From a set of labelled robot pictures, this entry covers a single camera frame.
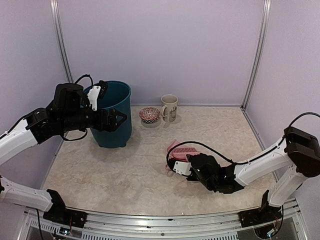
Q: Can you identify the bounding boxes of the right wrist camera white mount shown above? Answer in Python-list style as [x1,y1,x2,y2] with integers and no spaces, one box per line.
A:
[167,158,192,177]

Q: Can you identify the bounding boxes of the beige ceramic mug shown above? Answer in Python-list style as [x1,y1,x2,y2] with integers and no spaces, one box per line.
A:
[160,94,179,123]

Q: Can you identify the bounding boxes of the pink dustpan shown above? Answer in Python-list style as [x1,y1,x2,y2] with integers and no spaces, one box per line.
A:
[166,140,191,170]

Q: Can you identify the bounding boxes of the pink hand brush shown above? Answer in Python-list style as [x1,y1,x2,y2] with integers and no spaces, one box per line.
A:
[169,146,199,162]

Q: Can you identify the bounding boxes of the left aluminium corner post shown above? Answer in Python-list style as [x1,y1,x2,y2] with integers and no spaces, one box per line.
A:
[50,0,75,83]

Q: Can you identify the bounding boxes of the aluminium front rail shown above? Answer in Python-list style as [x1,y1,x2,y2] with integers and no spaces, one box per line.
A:
[17,206,308,240]

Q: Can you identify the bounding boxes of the teal plastic bucket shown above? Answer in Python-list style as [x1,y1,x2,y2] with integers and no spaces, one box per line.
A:
[85,80,132,149]

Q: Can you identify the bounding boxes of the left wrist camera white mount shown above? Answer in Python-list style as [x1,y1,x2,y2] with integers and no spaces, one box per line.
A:
[87,80,109,111]

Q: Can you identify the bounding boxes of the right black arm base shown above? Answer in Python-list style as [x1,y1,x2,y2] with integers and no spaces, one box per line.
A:
[238,190,283,228]

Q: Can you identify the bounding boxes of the aluminium corner post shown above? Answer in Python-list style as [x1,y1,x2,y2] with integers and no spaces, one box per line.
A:
[50,0,75,83]
[241,0,272,112]

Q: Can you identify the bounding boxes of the patterned small bowl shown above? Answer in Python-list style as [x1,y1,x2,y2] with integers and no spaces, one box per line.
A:
[139,107,160,124]

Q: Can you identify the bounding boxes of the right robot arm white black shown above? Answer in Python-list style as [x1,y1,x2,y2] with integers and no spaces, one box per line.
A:
[166,124,320,222]

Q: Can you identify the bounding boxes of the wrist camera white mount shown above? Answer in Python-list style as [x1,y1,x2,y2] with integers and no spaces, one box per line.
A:
[167,158,192,177]
[87,80,109,111]

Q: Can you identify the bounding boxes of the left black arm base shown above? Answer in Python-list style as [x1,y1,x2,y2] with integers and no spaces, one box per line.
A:
[43,189,88,229]

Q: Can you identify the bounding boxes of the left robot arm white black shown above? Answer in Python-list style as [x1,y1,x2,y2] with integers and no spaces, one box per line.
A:
[0,80,128,223]

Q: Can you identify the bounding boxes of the right aluminium corner post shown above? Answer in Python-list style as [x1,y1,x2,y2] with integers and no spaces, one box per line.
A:
[241,0,272,112]

